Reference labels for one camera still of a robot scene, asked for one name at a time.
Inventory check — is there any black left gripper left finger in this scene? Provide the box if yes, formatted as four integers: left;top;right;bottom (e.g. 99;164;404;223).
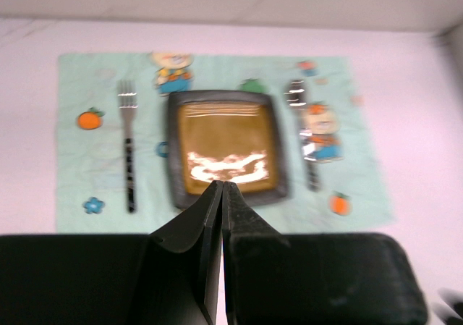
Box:
1;181;223;324

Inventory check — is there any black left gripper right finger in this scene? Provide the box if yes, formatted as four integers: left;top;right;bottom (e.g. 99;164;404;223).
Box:
222;182;428;324

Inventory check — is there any square black amber plate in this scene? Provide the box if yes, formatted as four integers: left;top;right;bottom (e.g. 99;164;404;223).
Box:
166;90;290;208

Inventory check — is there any green cartoon print cloth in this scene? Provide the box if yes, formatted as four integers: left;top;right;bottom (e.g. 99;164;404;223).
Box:
56;51;393;233

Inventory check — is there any silver spoon patterned handle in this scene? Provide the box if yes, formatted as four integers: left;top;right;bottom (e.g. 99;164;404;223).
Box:
284;79;320;192

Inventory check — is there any silver fork patterned handle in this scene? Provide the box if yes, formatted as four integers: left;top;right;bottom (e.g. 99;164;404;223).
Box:
117;80;138;214

